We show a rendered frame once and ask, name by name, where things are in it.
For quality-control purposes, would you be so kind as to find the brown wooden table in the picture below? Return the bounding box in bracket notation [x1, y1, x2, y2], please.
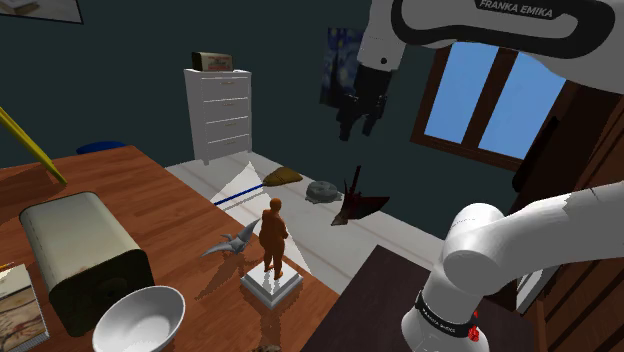
[0, 144, 341, 352]

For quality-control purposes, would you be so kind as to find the grey pterosaur toy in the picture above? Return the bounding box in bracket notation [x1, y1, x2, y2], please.
[200, 217, 262, 259]

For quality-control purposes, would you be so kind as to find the cream and black box appliance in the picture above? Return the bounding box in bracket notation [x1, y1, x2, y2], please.
[18, 190, 156, 338]

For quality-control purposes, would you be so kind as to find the spiral book with picture cover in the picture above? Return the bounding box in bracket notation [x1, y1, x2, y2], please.
[0, 263, 51, 352]

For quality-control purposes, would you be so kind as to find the framed wall picture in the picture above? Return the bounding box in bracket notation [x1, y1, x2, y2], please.
[0, 0, 85, 25]

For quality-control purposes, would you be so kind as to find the broom with blue handle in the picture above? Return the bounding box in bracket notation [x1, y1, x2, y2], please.
[212, 166, 305, 207]

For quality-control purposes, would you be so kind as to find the yellow stick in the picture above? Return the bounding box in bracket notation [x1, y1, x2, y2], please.
[0, 105, 69, 186]

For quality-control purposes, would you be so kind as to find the dark brown wooden cabinet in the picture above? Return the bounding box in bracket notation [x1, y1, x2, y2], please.
[510, 81, 624, 352]

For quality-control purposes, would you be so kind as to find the blue starry wall picture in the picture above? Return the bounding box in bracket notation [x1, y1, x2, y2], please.
[318, 27, 366, 109]

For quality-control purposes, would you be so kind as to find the blue round stool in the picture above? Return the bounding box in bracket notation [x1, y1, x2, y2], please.
[74, 140, 128, 156]

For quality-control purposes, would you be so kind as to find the white chest of drawers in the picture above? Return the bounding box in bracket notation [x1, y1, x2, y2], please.
[183, 50, 254, 166]

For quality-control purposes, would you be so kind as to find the white bowl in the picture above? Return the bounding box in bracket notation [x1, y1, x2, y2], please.
[91, 284, 187, 352]

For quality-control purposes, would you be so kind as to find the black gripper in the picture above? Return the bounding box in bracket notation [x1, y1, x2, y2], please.
[336, 64, 394, 143]

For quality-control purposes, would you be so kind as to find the brown framed window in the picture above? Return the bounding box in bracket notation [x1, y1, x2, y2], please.
[409, 41, 571, 173]

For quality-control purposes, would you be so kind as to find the dark robot stand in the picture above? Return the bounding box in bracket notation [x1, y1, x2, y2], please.
[299, 243, 537, 352]

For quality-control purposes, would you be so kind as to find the orange human figure white base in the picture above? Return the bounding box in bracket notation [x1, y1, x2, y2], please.
[239, 197, 304, 310]

